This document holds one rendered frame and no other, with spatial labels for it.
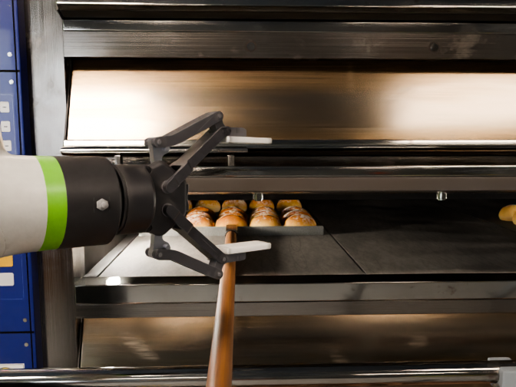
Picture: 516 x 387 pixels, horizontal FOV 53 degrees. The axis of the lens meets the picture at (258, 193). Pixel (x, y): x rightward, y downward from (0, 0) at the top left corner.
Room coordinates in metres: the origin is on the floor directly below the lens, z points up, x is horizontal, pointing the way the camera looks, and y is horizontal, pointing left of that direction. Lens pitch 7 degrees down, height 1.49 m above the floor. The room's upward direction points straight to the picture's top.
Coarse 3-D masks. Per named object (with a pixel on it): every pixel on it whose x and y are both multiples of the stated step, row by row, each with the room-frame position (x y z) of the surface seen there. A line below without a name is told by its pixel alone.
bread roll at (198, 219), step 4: (192, 216) 1.53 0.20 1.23; (196, 216) 1.53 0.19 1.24; (200, 216) 1.53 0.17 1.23; (204, 216) 1.53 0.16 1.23; (192, 220) 1.51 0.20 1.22; (196, 220) 1.51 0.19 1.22; (200, 220) 1.51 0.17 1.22; (204, 220) 1.52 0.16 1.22; (208, 220) 1.52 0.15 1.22; (212, 220) 1.54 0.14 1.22; (196, 224) 1.51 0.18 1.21; (200, 224) 1.51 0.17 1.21; (204, 224) 1.51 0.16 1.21; (208, 224) 1.52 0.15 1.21; (212, 224) 1.53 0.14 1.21
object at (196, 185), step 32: (192, 192) 0.87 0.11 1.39; (224, 192) 0.88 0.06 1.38; (256, 192) 0.90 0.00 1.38; (288, 192) 0.91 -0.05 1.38; (320, 192) 0.92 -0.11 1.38; (352, 192) 0.94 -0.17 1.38; (384, 192) 0.95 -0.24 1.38; (416, 192) 0.97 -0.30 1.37; (448, 192) 0.98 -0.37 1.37; (480, 192) 1.00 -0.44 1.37; (512, 192) 1.01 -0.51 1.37
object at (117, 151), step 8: (64, 152) 0.90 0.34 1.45; (72, 152) 0.90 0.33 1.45; (80, 152) 0.91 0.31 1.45; (88, 152) 0.91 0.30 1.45; (96, 152) 0.91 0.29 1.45; (104, 152) 0.91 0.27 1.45; (112, 152) 0.91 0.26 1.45; (120, 152) 0.91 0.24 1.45; (128, 152) 0.91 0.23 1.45; (136, 152) 0.91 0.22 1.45; (144, 152) 0.91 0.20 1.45; (168, 152) 0.91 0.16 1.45; (176, 152) 0.91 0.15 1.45; (184, 152) 0.91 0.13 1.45; (216, 152) 0.91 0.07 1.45; (224, 152) 0.91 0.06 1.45; (232, 152) 0.92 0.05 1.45; (240, 152) 0.92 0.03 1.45; (120, 160) 0.91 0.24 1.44; (232, 160) 0.91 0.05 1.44
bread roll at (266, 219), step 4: (256, 216) 1.55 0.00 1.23; (260, 216) 1.53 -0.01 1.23; (264, 216) 1.53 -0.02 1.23; (268, 216) 1.53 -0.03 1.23; (272, 216) 1.54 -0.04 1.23; (252, 220) 1.54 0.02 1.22; (256, 220) 1.53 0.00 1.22; (260, 220) 1.52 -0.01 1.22; (264, 220) 1.52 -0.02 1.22; (268, 220) 1.52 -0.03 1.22; (272, 220) 1.52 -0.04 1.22; (276, 220) 1.53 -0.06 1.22; (252, 224) 1.53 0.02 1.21; (256, 224) 1.52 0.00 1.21; (260, 224) 1.52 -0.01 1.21; (264, 224) 1.51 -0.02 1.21; (268, 224) 1.51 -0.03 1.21; (272, 224) 1.52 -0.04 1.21; (276, 224) 1.52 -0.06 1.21; (280, 224) 1.53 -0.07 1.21
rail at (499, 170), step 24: (216, 168) 0.87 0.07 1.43; (240, 168) 0.87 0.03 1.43; (264, 168) 0.88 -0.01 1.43; (288, 168) 0.88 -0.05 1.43; (312, 168) 0.88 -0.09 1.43; (336, 168) 0.88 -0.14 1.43; (360, 168) 0.88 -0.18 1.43; (384, 168) 0.88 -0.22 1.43; (408, 168) 0.89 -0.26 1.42; (432, 168) 0.89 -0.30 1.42; (456, 168) 0.89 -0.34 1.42; (480, 168) 0.89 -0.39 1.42; (504, 168) 0.89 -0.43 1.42
